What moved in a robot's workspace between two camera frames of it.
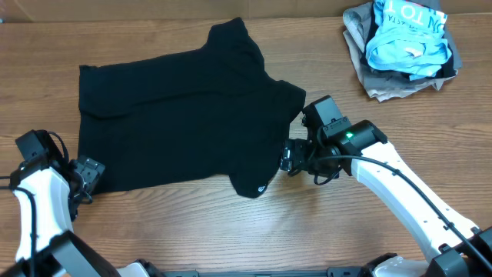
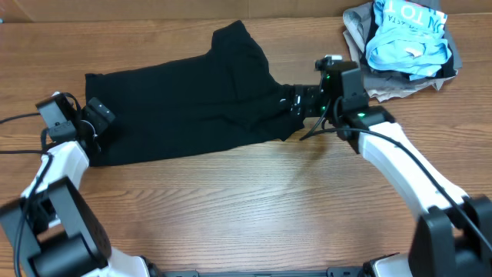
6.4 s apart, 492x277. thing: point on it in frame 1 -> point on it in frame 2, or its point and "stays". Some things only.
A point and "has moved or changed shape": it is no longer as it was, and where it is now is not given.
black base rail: x=330 y=271 stays
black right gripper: x=289 y=155 -> x=297 y=102
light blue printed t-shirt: x=409 y=39 stays
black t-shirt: x=195 y=115 has moved or changed shape
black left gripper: x=91 y=170 -> x=99 y=121
